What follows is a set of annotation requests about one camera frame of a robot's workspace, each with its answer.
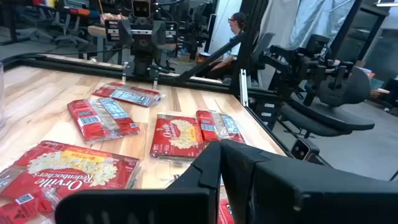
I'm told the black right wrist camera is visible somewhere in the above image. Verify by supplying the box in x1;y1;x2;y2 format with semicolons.
130;0;153;19

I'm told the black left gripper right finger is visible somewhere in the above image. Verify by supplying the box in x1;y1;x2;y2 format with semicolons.
220;138;398;224

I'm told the black office chair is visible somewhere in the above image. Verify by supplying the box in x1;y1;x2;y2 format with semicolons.
279;67;376;138

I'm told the translucent plastic curtain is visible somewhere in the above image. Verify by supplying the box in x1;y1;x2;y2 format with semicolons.
261;0;355;50

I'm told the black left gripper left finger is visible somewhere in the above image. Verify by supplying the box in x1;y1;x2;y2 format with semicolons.
54;140;222;224

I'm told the black aluminium table frame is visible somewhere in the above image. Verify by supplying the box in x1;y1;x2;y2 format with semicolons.
0;30;330;166

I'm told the black table-level camera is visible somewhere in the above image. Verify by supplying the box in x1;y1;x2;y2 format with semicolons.
290;138;321;163

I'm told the red Orville popcorn bag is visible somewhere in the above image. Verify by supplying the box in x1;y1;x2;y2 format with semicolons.
67;97;141;144
0;140;141;200
195;110;246;146
0;186;60;224
149;113;206;160
217;198;236;224
91;82;165;108

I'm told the person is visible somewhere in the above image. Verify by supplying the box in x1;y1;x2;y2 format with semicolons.
203;11;248;80

